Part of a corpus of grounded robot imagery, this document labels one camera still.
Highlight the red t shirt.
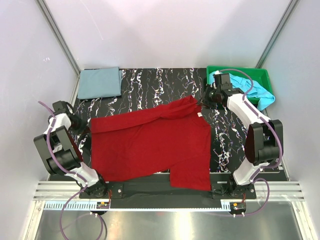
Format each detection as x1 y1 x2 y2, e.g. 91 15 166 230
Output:
90 96 211 191

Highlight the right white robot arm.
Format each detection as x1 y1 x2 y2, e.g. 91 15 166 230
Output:
199 68 283 199

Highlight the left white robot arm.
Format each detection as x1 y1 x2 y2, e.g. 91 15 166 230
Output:
33 101 108 198

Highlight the crumpled cyan t shirt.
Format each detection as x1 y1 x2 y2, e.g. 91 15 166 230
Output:
208 70 276 112

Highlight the folded grey-blue t shirt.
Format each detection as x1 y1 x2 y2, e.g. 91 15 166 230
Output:
77 67 122 100

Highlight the green plastic bin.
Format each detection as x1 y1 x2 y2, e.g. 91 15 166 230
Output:
205 65 274 105

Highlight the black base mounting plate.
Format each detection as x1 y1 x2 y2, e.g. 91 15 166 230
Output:
80 173 257 211

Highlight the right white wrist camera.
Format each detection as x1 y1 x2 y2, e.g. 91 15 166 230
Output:
212 70 222 89

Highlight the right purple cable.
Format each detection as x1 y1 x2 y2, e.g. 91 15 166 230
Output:
204 68 283 217

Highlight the purple cable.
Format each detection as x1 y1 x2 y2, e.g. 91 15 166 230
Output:
37 101 107 239
204 68 283 217

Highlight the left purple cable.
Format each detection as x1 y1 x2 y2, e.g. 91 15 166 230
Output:
37 101 107 239

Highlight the aluminium rail frame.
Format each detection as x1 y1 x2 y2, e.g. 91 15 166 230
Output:
33 181 305 212

